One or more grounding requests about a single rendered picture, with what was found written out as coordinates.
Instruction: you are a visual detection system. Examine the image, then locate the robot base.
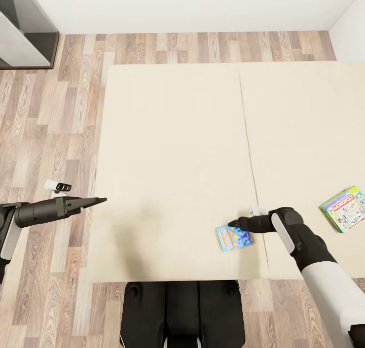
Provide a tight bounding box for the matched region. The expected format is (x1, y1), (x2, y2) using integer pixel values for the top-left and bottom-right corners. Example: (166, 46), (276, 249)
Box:
(120, 280), (245, 348)

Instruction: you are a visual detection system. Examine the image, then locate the board game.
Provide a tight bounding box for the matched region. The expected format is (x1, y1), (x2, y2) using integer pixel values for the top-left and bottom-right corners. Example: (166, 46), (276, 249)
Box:
(216, 225), (253, 252)
(320, 186), (365, 233)

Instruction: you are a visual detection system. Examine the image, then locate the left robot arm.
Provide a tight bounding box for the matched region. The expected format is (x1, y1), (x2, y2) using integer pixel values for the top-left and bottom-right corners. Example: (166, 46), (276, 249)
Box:
(0, 179), (107, 286)

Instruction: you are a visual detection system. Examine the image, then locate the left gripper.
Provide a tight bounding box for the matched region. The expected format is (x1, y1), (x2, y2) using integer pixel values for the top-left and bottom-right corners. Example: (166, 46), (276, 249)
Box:
(33, 196), (107, 224)

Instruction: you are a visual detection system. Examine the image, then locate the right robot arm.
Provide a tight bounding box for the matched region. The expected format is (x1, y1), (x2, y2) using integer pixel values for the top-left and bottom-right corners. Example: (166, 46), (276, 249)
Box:
(228, 205), (365, 348)

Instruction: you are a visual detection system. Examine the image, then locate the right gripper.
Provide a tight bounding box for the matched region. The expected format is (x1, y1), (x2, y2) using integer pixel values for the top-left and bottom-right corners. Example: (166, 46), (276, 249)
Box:
(228, 216), (267, 234)

